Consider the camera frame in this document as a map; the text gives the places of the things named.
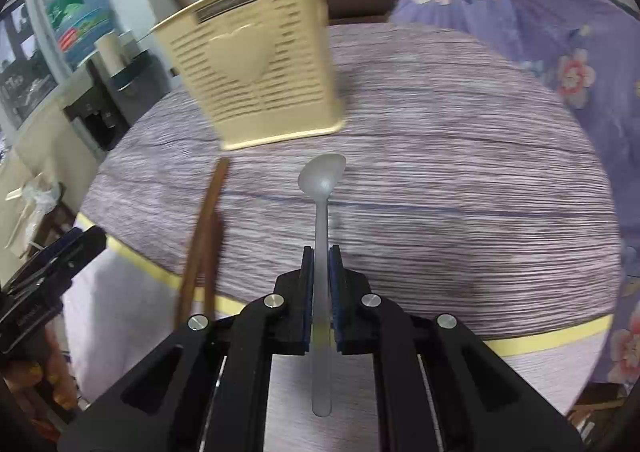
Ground paper cup stack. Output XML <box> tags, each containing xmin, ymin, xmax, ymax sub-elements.
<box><xmin>94</xmin><ymin>30</ymin><xmax>127</xmax><ymax>78</ymax></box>

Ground window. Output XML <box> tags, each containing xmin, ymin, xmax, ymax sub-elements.
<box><xmin>1</xmin><ymin>0</ymin><xmax>70</xmax><ymax>138</ymax></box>

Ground cream perforated utensil holder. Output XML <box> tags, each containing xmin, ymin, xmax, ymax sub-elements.
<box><xmin>152</xmin><ymin>0</ymin><xmax>345</xmax><ymax>150</ymax></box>

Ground white plastic bag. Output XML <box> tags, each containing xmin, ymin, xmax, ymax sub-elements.
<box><xmin>4</xmin><ymin>174</ymin><xmax>62</xmax><ymax>258</ymax></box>

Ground purple floral cloth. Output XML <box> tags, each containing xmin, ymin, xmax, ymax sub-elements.
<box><xmin>390</xmin><ymin>0</ymin><xmax>639</xmax><ymax>385</ymax></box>

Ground metal spoon wooden handle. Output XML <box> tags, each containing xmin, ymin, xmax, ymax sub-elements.
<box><xmin>203</xmin><ymin>212</ymin><xmax>224</xmax><ymax>320</ymax></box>

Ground brown chopstick pair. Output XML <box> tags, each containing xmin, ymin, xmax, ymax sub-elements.
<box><xmin>174</xmin><ymin>157</ymin><xmax>231</xmax><ymax>329</ymax></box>

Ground purple striped tablecloth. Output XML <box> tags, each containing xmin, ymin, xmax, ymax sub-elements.
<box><xmin>64</xmin><ymin>23</ymin><xmax>622</xmax><ymax>412</ymax></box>

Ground blue water bottle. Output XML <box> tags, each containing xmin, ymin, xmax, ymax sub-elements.
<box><xmin>46</xmin><ymin>0</ymin><xmax>116</xmax><ymax>70</ymax></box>

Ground water dispenser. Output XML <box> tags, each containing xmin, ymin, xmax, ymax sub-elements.
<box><xmin>63</xmin><ymin>50</ymin><xmax>170</xmax><ymax>157</ymax></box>

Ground translucent grey plastic spoon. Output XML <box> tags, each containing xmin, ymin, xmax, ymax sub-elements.
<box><xmin>297</xmin><ymin>153</ymin><xmax>346</xmax><ymax>417</ymax></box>

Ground left hand orange nails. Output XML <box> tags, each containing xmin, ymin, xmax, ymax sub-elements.
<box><xmin>1</xmin><ymin>322</ymin><xmax>78</xmax><ymax>436</ymax></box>

